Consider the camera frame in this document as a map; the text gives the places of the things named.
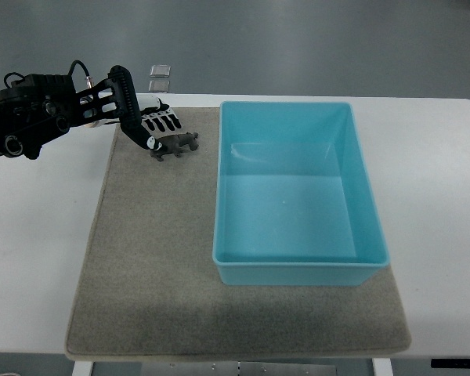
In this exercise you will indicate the blue plastic box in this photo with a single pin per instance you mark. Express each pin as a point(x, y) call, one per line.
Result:
point(294, 205)

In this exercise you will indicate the brown hippo toy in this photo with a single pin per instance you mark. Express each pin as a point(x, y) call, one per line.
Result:
point(173, 144)

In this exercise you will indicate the white table frame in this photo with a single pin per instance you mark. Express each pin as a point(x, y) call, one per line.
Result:
point(381, 366)

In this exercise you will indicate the grey felt mat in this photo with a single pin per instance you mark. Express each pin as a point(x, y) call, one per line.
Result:
point(149, 288)

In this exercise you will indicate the lower metal floor plate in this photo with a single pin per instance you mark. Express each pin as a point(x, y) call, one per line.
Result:
point(159, 86)

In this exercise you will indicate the black table control panel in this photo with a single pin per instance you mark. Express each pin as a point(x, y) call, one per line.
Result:
point(450, 363)

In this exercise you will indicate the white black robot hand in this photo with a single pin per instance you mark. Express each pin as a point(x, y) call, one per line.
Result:
point(149, 121)

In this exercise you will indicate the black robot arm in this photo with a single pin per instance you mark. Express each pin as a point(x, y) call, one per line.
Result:
point(38, 108)

